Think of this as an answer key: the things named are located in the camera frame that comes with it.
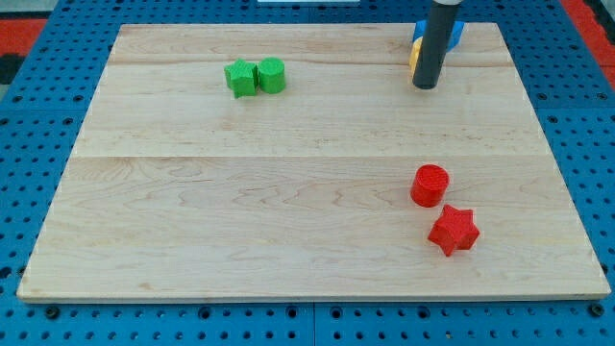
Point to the light wooden board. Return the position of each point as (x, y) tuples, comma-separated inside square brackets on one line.
[(178, 192)]

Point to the red star block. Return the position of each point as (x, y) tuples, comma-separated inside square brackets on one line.
[(454, 230)]

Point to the blue block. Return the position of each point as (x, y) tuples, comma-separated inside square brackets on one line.
[(421, 26)]

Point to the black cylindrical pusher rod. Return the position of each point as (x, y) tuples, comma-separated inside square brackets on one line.
[(439, 27)]

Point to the red cylinder block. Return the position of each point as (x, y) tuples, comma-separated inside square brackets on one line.
[(429, 185)]

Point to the green star block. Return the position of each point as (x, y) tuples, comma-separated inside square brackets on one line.
[(242, 78)]

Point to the yellow block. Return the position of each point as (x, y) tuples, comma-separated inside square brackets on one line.
[(414, 54)]

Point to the green cylinder block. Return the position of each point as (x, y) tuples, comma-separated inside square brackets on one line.
[(271, 73)]

